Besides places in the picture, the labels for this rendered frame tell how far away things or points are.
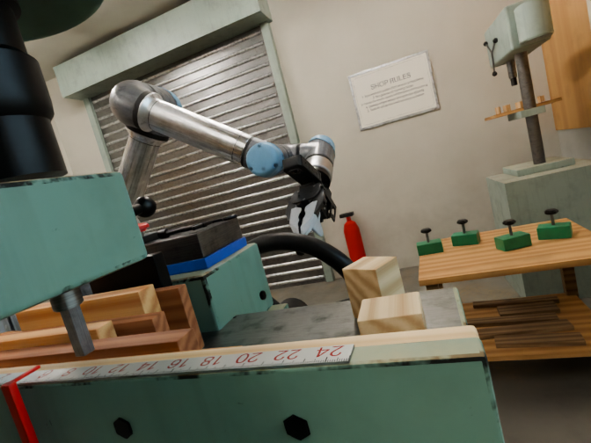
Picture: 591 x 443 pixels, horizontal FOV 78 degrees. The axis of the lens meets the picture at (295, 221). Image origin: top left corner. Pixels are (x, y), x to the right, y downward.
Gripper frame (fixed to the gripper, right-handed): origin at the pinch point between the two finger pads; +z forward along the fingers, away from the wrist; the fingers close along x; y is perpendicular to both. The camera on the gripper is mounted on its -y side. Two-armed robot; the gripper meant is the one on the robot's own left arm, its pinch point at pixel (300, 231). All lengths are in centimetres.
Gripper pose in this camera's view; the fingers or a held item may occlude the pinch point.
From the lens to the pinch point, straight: 71.5
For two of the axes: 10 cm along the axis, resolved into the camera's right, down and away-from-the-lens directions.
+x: -8.6, 2.7, 4.3
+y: 4.8, 6.9, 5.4
